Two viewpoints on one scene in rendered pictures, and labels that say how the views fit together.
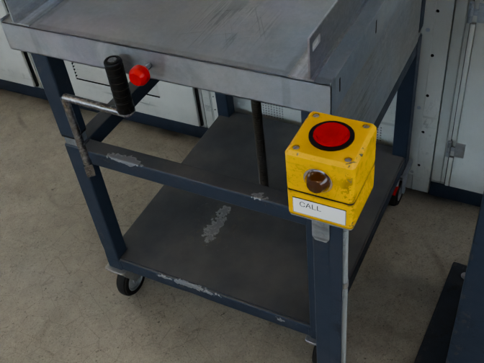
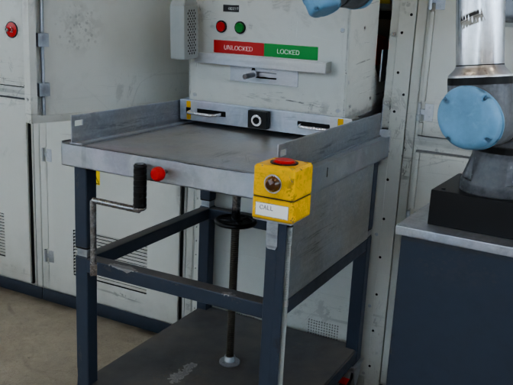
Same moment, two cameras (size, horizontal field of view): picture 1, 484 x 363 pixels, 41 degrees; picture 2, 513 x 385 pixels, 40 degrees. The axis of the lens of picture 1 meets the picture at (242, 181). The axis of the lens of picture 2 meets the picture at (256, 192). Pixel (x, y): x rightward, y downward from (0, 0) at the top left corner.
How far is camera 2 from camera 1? 0.71 m
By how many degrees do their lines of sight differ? 29
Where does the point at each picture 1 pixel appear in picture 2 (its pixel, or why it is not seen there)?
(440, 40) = (385, 244)
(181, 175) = (168, 278)
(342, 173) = (288, 176)
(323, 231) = (272, 239)
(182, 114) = (163, 311)
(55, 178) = (33, 350)
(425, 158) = (375, 357)
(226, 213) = (192, 367)
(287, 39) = not seen: hidden behind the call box
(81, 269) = not seen: outside the picture
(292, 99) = not seen: hidden behind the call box
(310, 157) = (269, 166)
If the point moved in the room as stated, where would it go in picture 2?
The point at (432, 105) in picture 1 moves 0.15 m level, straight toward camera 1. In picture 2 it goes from (380, 303) to (372, 323)
